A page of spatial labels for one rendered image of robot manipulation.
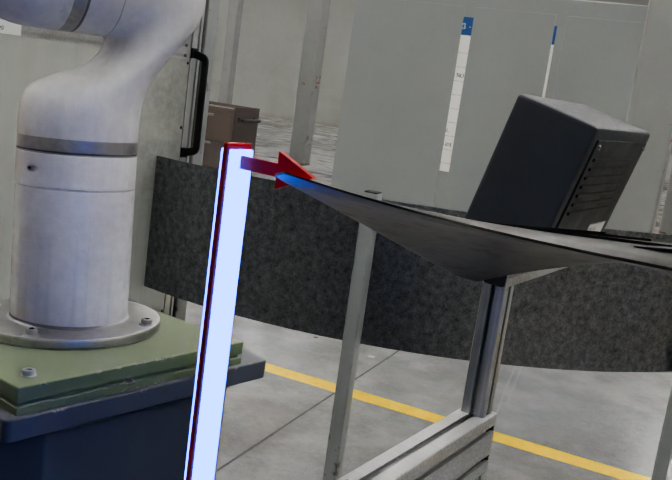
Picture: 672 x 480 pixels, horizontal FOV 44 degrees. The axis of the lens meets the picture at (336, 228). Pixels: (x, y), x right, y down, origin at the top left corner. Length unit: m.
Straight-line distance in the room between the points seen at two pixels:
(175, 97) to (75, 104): 1.72
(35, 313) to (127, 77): 0.25
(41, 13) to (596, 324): 1.86
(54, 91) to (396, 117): 6.04
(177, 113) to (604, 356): 1.42
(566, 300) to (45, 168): 1.72
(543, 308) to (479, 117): 4.39
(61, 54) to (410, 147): 4.79
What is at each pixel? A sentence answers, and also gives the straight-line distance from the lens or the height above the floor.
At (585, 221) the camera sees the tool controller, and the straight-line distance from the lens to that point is 1.17.
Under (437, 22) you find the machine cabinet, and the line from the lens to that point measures 6.77.
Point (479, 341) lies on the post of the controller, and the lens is 1.04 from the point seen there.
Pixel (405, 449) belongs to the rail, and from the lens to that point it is 0.94.
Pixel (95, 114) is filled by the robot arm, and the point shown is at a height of 1.18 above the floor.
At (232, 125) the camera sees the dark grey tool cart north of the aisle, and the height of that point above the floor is 0.75.
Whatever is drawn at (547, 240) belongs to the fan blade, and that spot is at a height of 1.18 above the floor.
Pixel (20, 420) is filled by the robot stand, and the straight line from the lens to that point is 0.76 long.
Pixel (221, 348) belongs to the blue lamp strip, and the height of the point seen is 1.05.
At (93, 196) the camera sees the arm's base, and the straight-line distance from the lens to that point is 0.86.
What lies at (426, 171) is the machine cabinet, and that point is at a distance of 6.75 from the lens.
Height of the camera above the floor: 1.24
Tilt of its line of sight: 10 degrees down
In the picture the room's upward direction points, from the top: 8 degrees clockwise
